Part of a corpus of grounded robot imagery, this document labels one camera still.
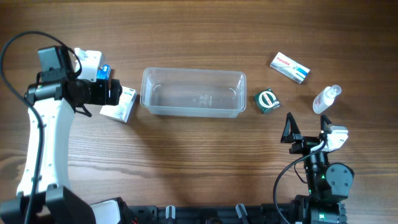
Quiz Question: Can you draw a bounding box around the clear plastic container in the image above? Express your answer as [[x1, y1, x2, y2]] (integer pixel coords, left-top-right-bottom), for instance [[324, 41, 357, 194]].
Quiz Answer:
[[140, 67, 247, 118]]

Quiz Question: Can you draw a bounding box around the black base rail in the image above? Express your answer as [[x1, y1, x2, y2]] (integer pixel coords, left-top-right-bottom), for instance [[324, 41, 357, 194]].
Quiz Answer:
[[127, 203, 348, 224]]

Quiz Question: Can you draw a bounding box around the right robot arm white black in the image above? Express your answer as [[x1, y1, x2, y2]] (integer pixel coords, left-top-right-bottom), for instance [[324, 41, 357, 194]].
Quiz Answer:
[[273, 113, 354, 224]]

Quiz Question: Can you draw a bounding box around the white medicine box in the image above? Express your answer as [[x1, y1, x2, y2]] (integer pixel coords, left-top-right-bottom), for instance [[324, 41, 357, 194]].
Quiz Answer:
[[99, 86, 137, 123]]

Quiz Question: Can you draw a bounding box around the green balm tin box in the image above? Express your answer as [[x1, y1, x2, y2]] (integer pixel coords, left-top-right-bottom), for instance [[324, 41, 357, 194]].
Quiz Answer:
[[253, 88, 280, 114]]

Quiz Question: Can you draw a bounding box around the small clear spray bottle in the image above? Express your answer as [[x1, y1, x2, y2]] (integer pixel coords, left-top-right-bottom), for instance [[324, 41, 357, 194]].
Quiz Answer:
[[313, 85, 342, 114]]

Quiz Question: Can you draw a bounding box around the white Panadol box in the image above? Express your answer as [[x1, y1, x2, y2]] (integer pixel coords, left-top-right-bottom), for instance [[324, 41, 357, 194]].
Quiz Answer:
[[270, 52, 310, 84]]

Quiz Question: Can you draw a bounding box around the blue lozenge box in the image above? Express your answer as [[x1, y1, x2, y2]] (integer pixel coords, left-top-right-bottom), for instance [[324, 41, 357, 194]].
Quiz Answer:
[[96, 65, 111, 80]]

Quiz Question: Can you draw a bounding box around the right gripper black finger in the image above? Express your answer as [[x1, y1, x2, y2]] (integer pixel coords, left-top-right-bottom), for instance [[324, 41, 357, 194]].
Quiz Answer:
[[280, 112, 301, 143], [320, 114, 332, 133]]

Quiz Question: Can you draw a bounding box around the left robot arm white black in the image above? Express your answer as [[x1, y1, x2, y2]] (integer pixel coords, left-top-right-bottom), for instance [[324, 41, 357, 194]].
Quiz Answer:
[[1, 46, 129, 223]]

